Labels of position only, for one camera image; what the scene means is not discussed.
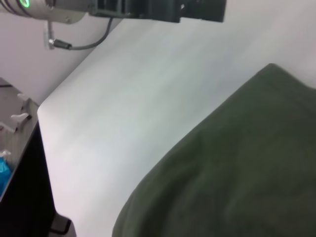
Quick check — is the white plastic clip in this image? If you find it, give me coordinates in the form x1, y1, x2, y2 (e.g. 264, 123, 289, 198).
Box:
10, 112, 32, 133
16, 93, 38, 112

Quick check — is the dark green FREE t-shirt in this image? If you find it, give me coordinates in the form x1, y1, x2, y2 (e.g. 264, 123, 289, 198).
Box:
111, 63, 316, 237

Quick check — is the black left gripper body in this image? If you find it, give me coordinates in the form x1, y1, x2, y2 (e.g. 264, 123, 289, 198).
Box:
90, 0, 184, 24

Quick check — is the dark left arm cable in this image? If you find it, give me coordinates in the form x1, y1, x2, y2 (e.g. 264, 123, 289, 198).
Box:
43, 17, 114, 52

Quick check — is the blue plastic bag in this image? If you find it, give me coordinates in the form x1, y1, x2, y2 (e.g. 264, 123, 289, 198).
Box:
0, 150, 12, 196

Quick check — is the black base cabinet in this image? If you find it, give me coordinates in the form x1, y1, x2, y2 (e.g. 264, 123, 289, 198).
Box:
0, 120, 73, 237

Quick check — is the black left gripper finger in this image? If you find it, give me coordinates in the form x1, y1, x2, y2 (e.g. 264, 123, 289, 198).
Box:
181, 0, 227, 23

